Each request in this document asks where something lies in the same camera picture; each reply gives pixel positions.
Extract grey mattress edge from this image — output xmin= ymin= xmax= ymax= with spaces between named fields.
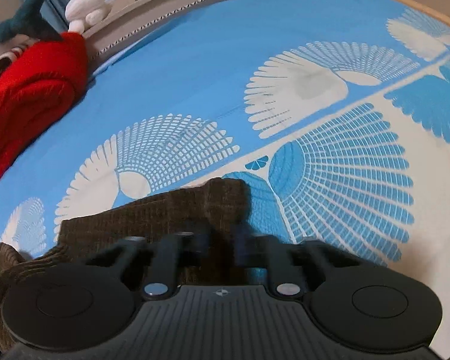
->
xmin=88 ymin=0 xmax=227 ymax=72

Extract white plush toy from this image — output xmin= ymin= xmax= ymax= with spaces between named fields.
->
xmin=65 ymin=0 xmax=111 ymax=34

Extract dark brown corduroy pants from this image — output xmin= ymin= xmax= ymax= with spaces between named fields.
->
xmin=0 ymin=178 xmax=251 ymax=352

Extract red blanket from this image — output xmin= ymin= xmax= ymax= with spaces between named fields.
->
xmin=0 ymin=33 xmax=88 ymax=179

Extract blue and white bedsheet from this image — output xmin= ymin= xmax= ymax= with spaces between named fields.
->
xmin=0 ymin=0 xmax=450 ymax=359

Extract teal shark plush toy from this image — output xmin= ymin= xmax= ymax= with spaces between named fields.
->
xmin=0 ymin=0 xmax=62 ymax=44

